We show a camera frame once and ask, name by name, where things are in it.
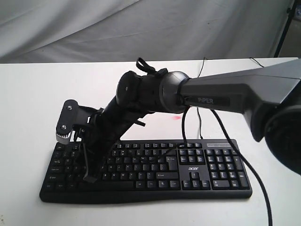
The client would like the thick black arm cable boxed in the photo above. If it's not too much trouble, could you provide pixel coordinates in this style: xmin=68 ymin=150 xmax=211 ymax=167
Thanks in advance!
xmin=159 ymin=107 xmax=275 ymax=226

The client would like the black tripod stand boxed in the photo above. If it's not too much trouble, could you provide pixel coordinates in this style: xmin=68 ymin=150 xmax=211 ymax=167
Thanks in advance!
xmin=273 ymin=0 xmax=298 ymax=58

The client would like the black keyboard cable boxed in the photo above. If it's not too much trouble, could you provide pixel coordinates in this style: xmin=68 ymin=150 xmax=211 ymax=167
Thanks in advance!
xmin=197 ymin=57 xmax=209 ymax=140

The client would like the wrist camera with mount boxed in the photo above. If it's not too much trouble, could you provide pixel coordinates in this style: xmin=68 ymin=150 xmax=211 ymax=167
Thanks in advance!
xmin=56 ymin=99 xmax=97 ymax=145

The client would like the grey backdrop cloth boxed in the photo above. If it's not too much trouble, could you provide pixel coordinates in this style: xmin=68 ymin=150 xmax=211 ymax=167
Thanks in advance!
xmin=0 ymin=0 xmax=293 ymax=63

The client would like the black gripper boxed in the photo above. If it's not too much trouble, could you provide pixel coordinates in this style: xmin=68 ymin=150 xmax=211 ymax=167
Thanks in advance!
xmin=81 ymin=107 xmax=146 ymax=183

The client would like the black acer keyboard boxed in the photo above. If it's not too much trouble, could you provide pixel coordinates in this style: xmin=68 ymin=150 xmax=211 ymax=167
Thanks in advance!
xmin=40 ymin=139 xmax=253 ymax=204

